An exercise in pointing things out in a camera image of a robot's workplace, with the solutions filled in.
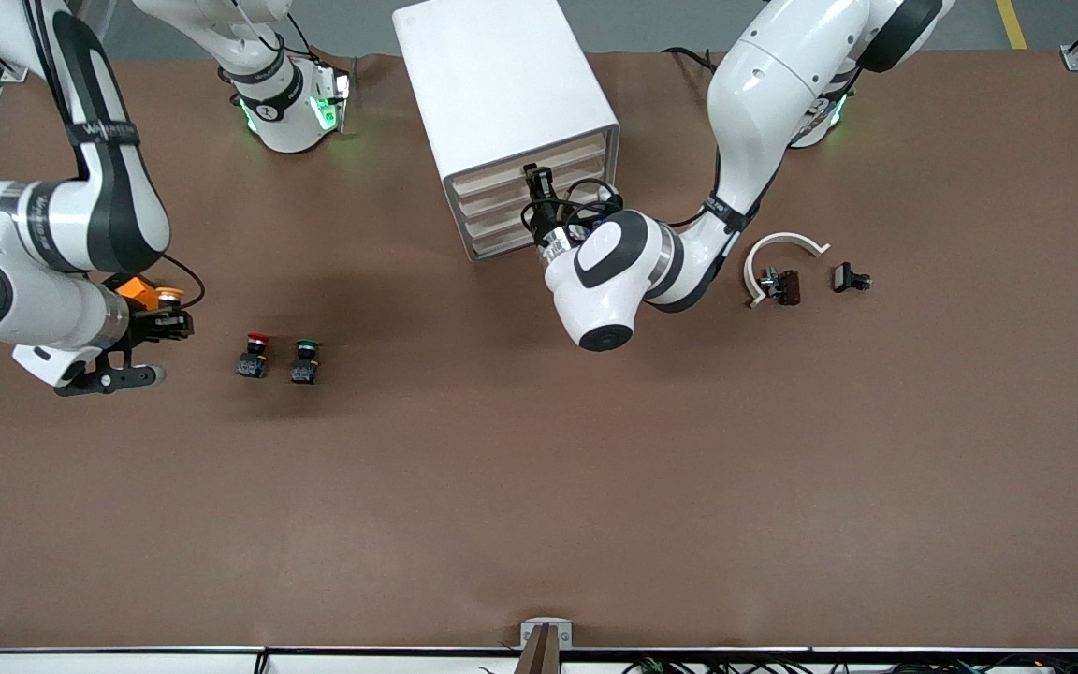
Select red push button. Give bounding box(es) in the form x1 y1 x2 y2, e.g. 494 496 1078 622
237 331 275 379

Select green push button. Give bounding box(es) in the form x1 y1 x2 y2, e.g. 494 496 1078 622
289 339 325 386

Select white curved plastic piece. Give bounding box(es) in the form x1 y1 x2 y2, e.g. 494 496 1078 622
744 232 831 309

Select brown table cover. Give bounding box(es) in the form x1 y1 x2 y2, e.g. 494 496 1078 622
0 49 1078 653

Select small brown black component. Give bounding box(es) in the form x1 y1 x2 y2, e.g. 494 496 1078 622
759 267 802 307

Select brown bar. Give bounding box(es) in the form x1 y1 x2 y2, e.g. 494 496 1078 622
513 623 562 674

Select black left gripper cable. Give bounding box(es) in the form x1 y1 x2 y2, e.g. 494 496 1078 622
520 176 626 246

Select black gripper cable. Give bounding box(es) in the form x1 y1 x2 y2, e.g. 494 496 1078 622
520 176 626 246
160 253 207 310

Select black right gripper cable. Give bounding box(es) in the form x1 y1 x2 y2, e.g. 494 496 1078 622
160 253 207 310

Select black base cable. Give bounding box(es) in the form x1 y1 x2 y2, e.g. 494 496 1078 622
663 46 720 72

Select white table edge rail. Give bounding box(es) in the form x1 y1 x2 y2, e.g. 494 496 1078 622
0 647 1078 674

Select grey metal bracket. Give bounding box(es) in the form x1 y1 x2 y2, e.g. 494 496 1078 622
519 617 575 652

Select black cable bundle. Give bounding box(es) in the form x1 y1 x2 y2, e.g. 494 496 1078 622
619 655 1078 674

